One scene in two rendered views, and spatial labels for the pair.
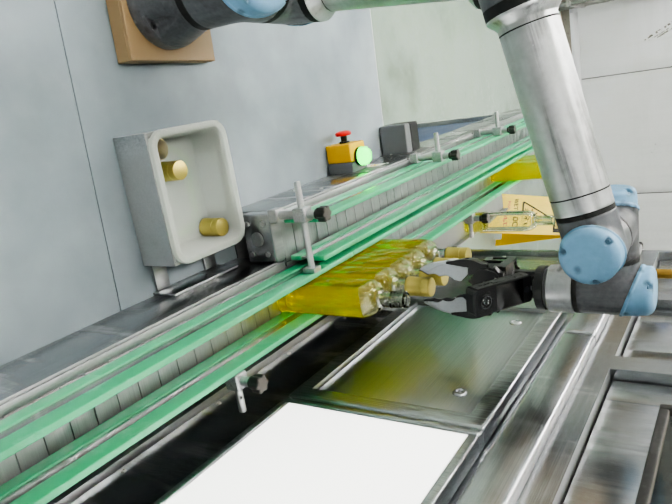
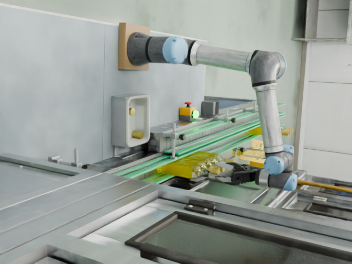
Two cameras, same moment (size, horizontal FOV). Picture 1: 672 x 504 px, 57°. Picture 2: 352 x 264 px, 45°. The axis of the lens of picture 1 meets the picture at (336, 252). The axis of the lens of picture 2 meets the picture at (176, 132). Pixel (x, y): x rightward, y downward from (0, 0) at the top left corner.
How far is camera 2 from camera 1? 0.87 m
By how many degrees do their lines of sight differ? 6
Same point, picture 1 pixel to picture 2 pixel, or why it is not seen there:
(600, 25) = (322, 53)
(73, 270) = (91, 142)
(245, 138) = (152, 100)
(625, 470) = not seen: hidden behind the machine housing
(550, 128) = (266, 123)
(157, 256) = (119, 142)
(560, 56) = (273, 102)
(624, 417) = not seen: hidden behind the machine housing
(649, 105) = (343, 102)
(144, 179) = (121, 113)
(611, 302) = (280, 184)
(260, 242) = (154, 143)
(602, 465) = not seen: hidden behind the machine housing
